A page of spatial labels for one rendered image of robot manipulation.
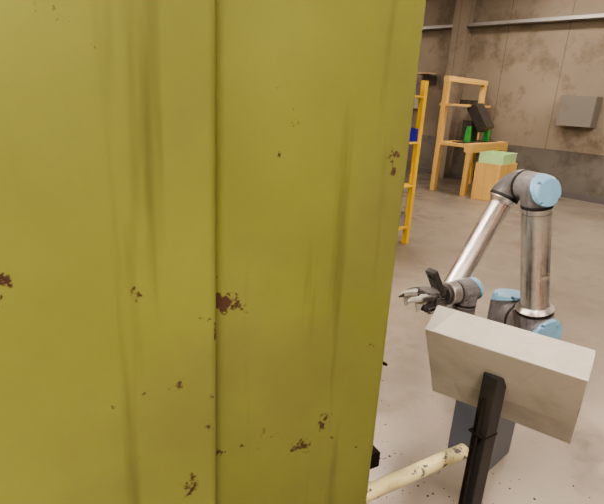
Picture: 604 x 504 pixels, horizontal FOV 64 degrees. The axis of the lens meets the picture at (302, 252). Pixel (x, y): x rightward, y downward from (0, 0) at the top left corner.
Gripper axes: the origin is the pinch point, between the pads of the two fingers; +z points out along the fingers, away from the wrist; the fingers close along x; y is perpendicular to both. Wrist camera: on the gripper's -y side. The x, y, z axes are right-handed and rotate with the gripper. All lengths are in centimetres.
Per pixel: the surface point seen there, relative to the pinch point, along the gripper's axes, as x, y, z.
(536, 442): -1, 100, -104
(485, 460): -60, 15, 25
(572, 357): -71, -18, 20
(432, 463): -38, 36, 17
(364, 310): -45, -24, 54
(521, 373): -64, -12, 25
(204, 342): -55, -30, 93
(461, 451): -38, 36, 5
